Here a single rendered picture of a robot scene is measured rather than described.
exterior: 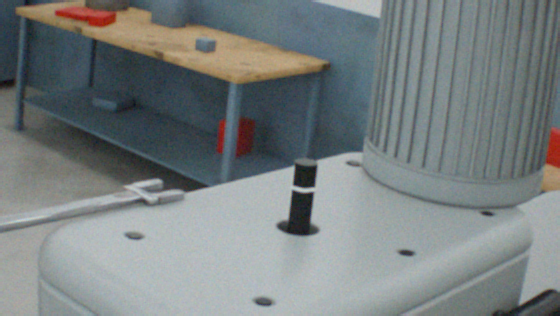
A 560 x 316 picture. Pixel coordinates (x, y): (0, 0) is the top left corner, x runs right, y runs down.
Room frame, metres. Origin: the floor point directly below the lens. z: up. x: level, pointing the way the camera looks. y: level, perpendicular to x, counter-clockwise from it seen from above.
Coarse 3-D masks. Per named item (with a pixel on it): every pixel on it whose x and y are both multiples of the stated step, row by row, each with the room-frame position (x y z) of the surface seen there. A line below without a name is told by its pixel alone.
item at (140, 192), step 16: (128, 192) 0.89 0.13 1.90; (144, 192) 0.90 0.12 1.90; (176, 192) 0.91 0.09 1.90; (48, 208) 0.82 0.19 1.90; (64, 208) 0.83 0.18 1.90; (80, 208) 0.84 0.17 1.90; (96, 208) 0.85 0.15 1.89; (112, 208) 0.86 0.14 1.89; (0, 224) 0.77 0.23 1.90; (16, 224) 0.78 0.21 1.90; (32, 224) 0.79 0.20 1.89
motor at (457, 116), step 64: (384, 0) 1.06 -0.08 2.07; (448, 0) 0.98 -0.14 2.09; (512, 0) 0.97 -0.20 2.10; (384, 64) 1.03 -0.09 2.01; (448, 64) 0.98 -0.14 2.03; (512, 64) 0.98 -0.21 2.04; (384, 128) 1.02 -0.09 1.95; (448, 128) 0.98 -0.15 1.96; (512, 128) 0.98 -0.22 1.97; (448, 192) 0.97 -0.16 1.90; (512, 192) 0.98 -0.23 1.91
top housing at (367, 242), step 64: (192, 192) 0.93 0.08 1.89; (256, 192) 0.95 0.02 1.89; (320, 192) 0.97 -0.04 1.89; (384, 192) 0.99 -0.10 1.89; (64, 256) 0.76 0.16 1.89; (128, 256) 0.77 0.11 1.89; (192, 256) 0.79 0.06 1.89; (256, 256) 0.80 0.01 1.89; (320, 256) 0.82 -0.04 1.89; (384, 256) 0.83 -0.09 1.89; (448, 256) 0.85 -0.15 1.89; (512, 256) 0.93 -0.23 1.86
